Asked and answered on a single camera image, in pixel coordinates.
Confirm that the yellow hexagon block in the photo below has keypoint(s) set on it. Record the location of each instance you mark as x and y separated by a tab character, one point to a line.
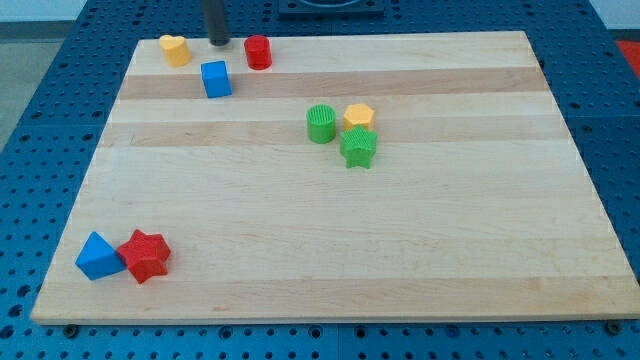
359	114

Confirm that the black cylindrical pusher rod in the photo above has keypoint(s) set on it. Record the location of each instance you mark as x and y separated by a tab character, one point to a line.
214	16

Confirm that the green cylinder block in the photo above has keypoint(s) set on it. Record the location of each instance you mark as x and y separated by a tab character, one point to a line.
320	121

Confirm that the yellow heart block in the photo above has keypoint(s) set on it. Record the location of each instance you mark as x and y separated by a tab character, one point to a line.
175	50

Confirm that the green star block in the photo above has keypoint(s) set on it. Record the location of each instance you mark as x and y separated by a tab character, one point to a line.
358	146

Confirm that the blue cube block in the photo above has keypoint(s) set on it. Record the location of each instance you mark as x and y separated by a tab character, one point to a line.
215	79

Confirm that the blue triangle block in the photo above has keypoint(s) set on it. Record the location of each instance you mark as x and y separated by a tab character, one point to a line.
98	259

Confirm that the red cylinder block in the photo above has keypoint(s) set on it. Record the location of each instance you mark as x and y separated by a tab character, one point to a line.
258	52

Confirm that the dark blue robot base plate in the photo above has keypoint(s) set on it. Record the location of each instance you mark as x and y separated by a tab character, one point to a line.
330	8

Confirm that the red star block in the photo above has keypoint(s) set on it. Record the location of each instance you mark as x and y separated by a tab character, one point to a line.
145	255

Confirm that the wooden board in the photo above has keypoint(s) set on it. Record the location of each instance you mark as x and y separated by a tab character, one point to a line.
477	206

